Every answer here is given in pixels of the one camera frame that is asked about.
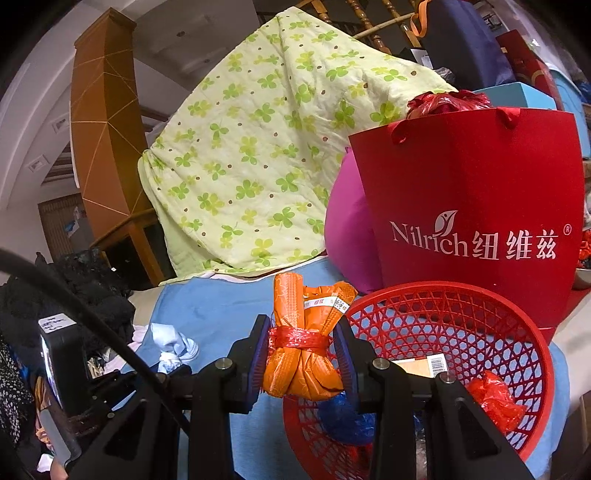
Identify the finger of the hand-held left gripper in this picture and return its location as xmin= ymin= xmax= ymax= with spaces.
xmin=85 ymin=367 xmax=158 ymax=407

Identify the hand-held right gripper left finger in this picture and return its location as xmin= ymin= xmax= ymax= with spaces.
xmin=69 ymin=314 xmax=273 ymax=480

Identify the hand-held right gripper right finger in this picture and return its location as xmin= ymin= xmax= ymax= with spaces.
xmin=333 ymin=316 xmax=534 ymax=480

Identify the orange wrapper bundle red tie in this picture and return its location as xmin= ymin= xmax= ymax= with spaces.
xmin=262 ymin=272 xmax=358 ymax=401

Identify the blue plastic bag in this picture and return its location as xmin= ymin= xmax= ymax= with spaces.
xmin=318 ymin=392 xmax=377 ymax=446

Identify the light blue sock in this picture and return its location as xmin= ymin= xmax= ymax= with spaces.
xmin=148 ymin=323 xmax=201 ymax=374

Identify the white red medicine box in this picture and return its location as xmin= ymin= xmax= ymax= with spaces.
xmin=394 ymin=354 xmax=450 ymax=379

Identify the red plastic basket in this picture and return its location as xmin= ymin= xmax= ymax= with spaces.
xmin=283 ymin=281 xmax=556 ymax=480

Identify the red plastic bag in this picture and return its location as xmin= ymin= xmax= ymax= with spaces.
xmin=466 ymin=369 xmax=527 ymax=435
xmin=577 ymin=228 xmax=591 ymax=271
xmin=406 ymin=90 xmax=494 ymax=121

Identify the black white floral garment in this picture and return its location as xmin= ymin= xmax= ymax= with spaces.
xmin=0 ymin=342 xmax=35 ymax=444

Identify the blue towel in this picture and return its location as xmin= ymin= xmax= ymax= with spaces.
xmin=121 ymin=258 xmax=571 ymax=480

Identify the wooden lattice door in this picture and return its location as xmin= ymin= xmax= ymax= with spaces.
xmin=38 ymin=194 xmax=86 ymax=271

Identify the pink pillow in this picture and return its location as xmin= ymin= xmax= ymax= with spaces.
xmin=324 ymin=147 xmax=384 ymax=296

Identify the green floral quilt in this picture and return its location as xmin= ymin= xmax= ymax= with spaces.
xmin=137 ymin=7 xmax=459 ymax=280

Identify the red paper bag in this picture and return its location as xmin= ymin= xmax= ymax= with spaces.
xmin=347 ymin=106 xmax=587 ymax=344

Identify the orange wooden cabinet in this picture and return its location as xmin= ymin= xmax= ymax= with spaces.
xmin=69 ymin=8 xmax=162 ymax=236

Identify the light blue box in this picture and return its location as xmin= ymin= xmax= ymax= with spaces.
xmin=473 ymin=82 xmax=559 ymax=110

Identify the wooden stair railing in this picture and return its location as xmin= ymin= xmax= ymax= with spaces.
xmin=295 ymin=0 xmax=435 ymax=54

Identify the bamboo pole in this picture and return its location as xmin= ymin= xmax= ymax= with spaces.
xmin=353 ymin=11 xmax=416 ymax=40

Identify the blue storage bin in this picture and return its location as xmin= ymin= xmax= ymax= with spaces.
xmin=549 ymin=65 xmax=591 ymax=153

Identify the black cable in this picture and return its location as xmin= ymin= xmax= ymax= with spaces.
xmin=0 ymin=249 xmax=192 ymax=435

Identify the navy bag with orange handle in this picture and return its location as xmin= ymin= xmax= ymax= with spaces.
xmin=406 ymin=0 xmax=515 ymax=90

